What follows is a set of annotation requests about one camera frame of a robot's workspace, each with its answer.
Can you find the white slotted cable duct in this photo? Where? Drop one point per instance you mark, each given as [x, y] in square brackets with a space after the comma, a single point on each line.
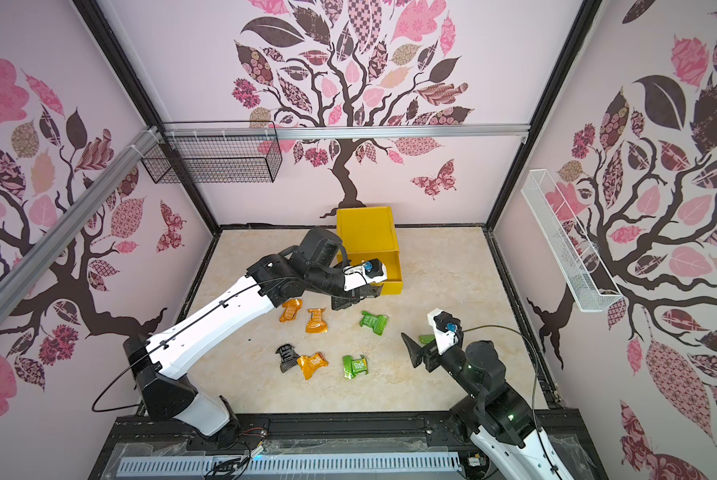
[287, 466]

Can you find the black wire basket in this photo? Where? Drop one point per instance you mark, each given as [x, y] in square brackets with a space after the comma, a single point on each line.
[215, 152]

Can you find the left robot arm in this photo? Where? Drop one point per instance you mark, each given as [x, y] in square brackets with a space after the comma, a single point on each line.
[161, 362]

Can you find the white wire shelf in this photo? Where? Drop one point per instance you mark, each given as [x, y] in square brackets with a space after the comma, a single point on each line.
[556, 208]

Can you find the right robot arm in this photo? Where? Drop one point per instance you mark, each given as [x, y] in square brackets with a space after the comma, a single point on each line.
[493, 416]

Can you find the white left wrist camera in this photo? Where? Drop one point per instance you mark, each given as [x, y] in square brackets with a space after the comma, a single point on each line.
[366, 274]

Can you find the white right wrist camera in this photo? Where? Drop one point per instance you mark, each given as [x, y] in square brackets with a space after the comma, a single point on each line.
[447, 329]

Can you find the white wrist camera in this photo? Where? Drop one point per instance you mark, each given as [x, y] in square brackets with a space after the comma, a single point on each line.
[447, 329]
[366, 274]

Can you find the yellow top drawer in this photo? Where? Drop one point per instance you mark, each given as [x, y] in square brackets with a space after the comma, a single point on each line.
[393, 285]

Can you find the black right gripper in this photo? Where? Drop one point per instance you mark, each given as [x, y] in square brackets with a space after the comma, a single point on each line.
[429, 353]

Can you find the orange cookie packet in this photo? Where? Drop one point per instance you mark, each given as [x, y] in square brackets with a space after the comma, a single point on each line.
[290, 310]
[316, 324]
[310, 364]

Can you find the black cookie packet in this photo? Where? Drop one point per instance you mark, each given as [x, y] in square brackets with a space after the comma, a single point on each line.
[288, 357]

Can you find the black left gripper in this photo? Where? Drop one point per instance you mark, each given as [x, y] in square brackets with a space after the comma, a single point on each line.
[346, 296]

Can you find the yellow plastic drawer cabinet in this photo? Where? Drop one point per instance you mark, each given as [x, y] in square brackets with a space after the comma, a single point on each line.
[367, 229]

